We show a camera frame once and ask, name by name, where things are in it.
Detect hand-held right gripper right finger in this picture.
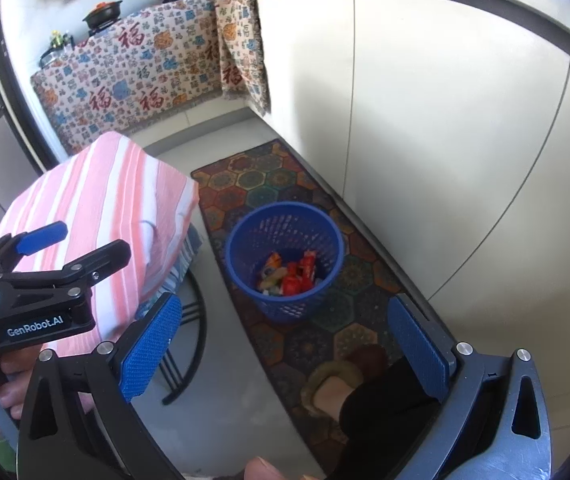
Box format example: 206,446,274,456
387,292,553,480

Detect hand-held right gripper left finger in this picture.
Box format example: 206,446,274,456
16,291,186,480

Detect person's leg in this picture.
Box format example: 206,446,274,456
313,355,446,480

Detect blue plastic wastebasket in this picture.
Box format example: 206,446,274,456
224,202,344,324

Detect condiment bottle rack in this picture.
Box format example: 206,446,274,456
39,30,76,68

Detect person's right hand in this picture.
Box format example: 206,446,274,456
244,456,291,480

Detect orange white snack wrapper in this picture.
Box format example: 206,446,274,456
262,252,284,282

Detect pink striped tablecloth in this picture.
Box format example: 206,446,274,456
0,131,201,358

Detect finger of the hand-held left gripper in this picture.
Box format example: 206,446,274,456
4,239,132,296
0,221,69,273

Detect patterned floor mat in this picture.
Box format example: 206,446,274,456
190,139,416,461

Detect cream lower cabinets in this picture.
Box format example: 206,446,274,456
247,0,570,431

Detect black metal table frame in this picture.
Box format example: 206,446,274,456
157,270,209,406

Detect red plastic wrapper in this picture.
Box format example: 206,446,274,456
281,261,302,296

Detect small printed cloth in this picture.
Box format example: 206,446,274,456
213,0,271,116

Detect person's left hand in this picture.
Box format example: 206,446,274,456
0,345,41,441

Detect brown fuzzy slipper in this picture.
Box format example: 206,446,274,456
301,344,388,418

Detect black clay pot orange lid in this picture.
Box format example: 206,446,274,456
82,2,123,31

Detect large printed cloth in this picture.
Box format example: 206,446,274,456
30,0,223,156

